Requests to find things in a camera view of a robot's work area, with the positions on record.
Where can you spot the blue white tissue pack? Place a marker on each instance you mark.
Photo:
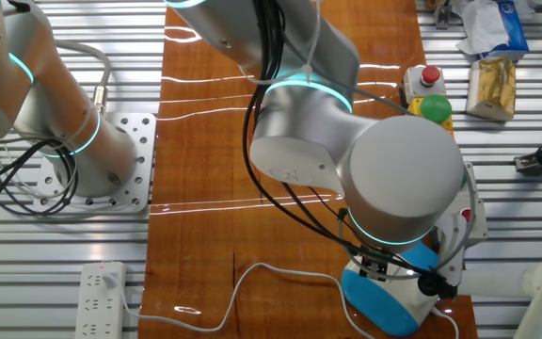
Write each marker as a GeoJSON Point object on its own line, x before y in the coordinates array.
{"type": "Point", "coordinates": [497, 23]}

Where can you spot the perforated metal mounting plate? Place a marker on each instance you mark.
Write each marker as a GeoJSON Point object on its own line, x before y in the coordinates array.
{"type": "Point", "coordinates": [139, 141]}

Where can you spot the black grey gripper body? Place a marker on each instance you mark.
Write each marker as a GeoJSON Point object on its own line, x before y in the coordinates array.
{"type": "Point", "coordinates": [370, 252]}

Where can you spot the upright metal bracket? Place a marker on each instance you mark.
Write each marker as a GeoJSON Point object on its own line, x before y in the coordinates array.
{"type": "Point", "coordinates": [442, 16]}

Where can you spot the white blue desk lamp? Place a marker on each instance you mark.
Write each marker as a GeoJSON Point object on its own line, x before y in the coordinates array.
{"type": "Point", "coordinates": [370, 301]}

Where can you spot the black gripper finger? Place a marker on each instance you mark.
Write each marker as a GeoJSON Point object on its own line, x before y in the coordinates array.
{"type": "Point", "coordinates": [369, 270]}
{"type": "Point", "coordinates": [382, 269]}

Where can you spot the wood grain table mat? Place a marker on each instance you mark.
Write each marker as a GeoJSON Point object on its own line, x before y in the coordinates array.
{"type": "Point", "coordinates": [205, 235]}

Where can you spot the grey two-button box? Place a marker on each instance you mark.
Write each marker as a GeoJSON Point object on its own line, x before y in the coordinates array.
{"type": "Point", "coordinates": [479, 226]}

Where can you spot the grey box red button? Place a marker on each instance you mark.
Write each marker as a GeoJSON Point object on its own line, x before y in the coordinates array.
{"type": "Point", "coordinates": [414, 87]}

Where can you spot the gold foil packet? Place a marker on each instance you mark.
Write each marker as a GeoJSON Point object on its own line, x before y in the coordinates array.
{"type": "Point", "coordinates": [492, 89]}

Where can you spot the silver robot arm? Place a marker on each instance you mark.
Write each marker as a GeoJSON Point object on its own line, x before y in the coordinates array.
{"type": "Point", "coordinates": [393, 179]}

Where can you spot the yellow box green mushroom button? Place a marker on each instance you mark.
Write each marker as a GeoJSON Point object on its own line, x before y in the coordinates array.
{"type": "Point", "coordinates": [435, 109]}

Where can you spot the white power strip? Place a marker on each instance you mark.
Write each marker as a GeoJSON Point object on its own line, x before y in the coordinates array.
{"type": "Point", "coordinates": [99, 301]}

